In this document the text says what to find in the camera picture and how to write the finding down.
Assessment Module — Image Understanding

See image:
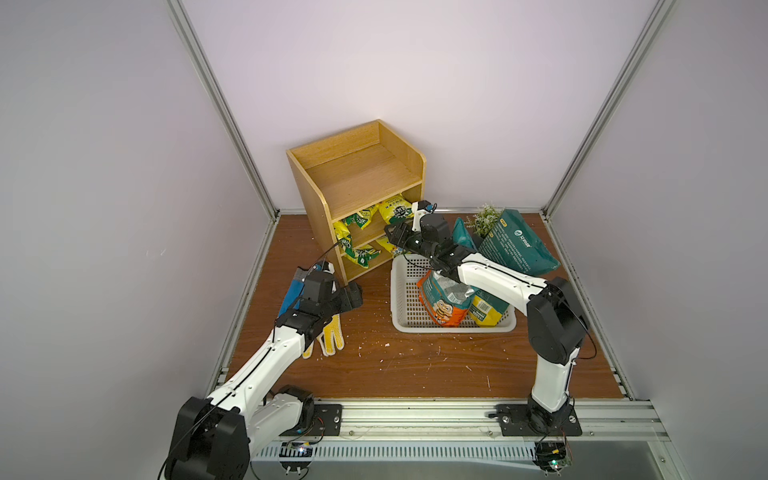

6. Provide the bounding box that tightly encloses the yellow green fertilizer packet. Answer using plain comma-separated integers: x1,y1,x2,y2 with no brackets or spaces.
378,194,413,225
342,204,378,230

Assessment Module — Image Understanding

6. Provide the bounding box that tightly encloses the green orange bee fertilizer bag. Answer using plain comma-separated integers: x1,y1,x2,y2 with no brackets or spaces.
417,270,476,328

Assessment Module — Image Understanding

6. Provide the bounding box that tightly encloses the white plastic basket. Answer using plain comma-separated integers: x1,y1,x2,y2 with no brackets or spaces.
390,254,517,334

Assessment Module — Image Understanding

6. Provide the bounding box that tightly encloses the dark green yellow soil bag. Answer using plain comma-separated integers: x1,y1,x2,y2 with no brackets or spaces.
467,290,509,327

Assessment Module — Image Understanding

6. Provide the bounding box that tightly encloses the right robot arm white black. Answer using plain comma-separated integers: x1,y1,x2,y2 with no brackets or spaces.
385,210,589,415

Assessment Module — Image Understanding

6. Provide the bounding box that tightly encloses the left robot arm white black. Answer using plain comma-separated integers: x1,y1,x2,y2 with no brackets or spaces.
158,262,363,479

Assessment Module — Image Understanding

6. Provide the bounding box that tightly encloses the yellow packet lower shelf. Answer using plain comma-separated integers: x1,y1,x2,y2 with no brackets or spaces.
376,236,397,254

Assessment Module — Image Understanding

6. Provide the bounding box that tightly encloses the green packet lower shelf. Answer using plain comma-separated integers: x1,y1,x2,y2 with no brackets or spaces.
333,221,380,269

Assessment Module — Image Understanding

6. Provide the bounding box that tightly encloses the large dark green bag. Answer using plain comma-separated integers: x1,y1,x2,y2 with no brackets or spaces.
452,209,560,277

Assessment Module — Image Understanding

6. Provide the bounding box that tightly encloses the wooden shelf unit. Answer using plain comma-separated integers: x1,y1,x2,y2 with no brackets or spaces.
286,120,426,283

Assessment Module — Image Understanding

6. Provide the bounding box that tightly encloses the yellow work glove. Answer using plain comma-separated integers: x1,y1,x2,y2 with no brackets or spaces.
302,315,345,359

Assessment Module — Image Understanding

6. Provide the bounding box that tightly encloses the artificial green plant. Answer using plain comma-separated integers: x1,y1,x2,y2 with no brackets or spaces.
470,204,503,238

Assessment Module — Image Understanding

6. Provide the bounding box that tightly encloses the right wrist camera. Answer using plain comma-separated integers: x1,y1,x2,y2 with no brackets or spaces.
411,200,436,232

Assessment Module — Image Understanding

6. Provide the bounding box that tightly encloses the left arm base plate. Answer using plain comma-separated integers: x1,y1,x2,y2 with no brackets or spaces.
280,402,343,438

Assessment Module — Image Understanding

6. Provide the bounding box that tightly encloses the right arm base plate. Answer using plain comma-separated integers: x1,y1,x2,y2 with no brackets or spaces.
487,402,583,437

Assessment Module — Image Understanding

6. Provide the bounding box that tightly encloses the aluminium front rail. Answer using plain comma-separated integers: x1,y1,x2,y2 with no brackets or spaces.
321,399,668,442

